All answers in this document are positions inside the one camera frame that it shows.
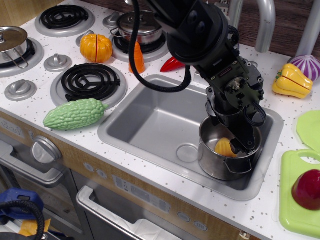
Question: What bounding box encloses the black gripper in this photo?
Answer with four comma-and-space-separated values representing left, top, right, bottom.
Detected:
204, 86, 262, 155

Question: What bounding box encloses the yellow toy corn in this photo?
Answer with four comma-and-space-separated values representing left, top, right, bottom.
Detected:
214, 137, 237, 158

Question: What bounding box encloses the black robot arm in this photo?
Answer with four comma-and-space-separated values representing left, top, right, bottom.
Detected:
148, 0, 266, 153

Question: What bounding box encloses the steel pot in sink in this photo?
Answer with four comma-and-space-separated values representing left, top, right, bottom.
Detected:
198, 117, 262, 181

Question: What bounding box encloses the grey toy sink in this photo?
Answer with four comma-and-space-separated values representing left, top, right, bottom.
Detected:
98, 84, 284, 201

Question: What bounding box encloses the steel pot on back burner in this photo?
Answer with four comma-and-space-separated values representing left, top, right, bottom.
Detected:
110, 10, 163, 45

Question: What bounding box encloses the steel pot with lid left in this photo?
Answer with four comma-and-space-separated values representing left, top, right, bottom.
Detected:
0, 26, 29, 69

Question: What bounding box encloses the green toy plate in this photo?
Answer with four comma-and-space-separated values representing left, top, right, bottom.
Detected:
296, 110, 320, 152

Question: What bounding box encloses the yellow toy bell pepper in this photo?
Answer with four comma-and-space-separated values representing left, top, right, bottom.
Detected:
272, 63, 313, 99

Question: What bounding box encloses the red toy chili pepper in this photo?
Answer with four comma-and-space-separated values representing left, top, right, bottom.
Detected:
160, 57, 186, 73

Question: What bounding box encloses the red toy apple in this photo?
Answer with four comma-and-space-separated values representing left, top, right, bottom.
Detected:
291, 169, 320, 211

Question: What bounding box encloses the green cutting board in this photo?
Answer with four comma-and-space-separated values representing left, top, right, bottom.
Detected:
278, 149, 320, 237

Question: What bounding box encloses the purple toy onion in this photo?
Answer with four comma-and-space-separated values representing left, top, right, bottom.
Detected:
289, 55, 320, 82

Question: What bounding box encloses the orange toy carrot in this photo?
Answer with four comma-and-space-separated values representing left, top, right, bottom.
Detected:
129, 41, 146, 74

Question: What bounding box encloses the silver toy faucet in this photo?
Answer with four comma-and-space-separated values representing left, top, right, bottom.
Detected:
193, 0, 277, 83

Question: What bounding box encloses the silver toy spatula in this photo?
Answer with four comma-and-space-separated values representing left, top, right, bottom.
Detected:
214, 0, 229, 16

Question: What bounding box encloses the black front coil burner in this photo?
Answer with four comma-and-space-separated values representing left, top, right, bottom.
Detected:
60, 63, 123, 102

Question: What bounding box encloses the black coil burner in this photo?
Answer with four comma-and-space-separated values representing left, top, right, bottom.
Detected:
60, 63, 123, 102
40, 5, 89, 29

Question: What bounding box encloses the green toy bitter gourd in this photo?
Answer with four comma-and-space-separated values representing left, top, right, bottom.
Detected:
43, 98, 109, 130

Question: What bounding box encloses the orange toy pumpkin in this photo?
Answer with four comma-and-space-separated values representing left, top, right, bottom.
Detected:
80, 33, 113, 63

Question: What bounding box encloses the silver stove knob back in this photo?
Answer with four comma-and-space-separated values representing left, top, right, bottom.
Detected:
102, 12, 121, 29

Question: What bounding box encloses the silver stove knob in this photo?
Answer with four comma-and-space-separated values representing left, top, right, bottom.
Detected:
43, 53, 72, 73
102, 12, 121, 29
4, 79, 37, 102

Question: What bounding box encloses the silver stove knob middle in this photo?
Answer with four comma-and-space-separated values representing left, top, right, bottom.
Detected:
43, 53, 72, 73

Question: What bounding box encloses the silver oven dial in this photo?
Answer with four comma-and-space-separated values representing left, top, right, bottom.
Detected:
31, 135, 63, 165

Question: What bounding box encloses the black back left coil burner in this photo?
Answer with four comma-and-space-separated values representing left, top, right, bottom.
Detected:
40, 5, 89, 29

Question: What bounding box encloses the silver stove knob front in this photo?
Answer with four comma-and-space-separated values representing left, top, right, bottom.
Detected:
4, 79, 37, 102

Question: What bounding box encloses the silver dishwasher handle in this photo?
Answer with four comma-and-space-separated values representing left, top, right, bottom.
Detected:
76, 185, 179, 240

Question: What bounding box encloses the grey post right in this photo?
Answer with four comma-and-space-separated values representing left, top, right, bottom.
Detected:
295, 0, 320, 56

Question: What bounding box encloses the black braided cable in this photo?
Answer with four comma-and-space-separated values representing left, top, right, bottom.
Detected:
127, 0, 192, 93

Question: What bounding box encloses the silver oven door handle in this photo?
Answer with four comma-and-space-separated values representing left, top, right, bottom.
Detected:
0, 141, 64, 188

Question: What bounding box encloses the blue tool with black hose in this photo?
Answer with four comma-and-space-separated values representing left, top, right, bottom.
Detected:
0, 188, 45, 240

